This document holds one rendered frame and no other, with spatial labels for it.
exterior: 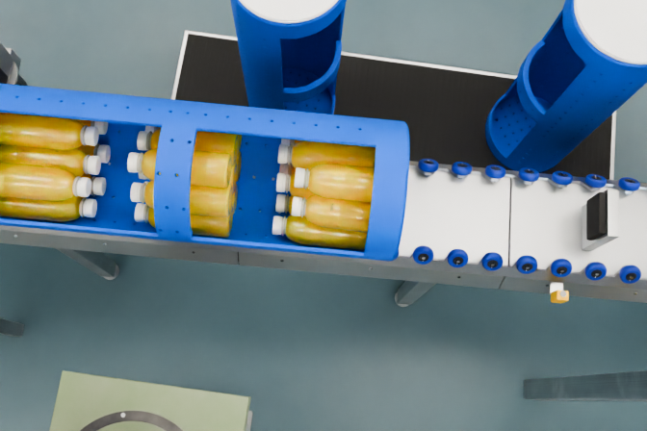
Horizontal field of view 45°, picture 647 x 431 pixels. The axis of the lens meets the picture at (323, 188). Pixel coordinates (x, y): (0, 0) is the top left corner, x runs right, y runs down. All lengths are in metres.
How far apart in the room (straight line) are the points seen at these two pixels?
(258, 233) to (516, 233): 0.57
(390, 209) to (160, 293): 1.37
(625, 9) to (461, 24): 1.15
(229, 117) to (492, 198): 0.64
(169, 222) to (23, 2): 1.76
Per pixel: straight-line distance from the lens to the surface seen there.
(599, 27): 1.91
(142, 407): 1.60
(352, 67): 2.72
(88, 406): 1.62
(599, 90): 2.04
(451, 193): 1.80
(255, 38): 1.92
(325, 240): 1.61
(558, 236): 1.84
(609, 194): 1.73
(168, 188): 1.49
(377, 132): 1.52
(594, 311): 2.83
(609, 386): 2.03
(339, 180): 1.51
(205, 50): 2.76
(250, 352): 2.65
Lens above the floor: 2.64
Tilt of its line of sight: 75 degrees down
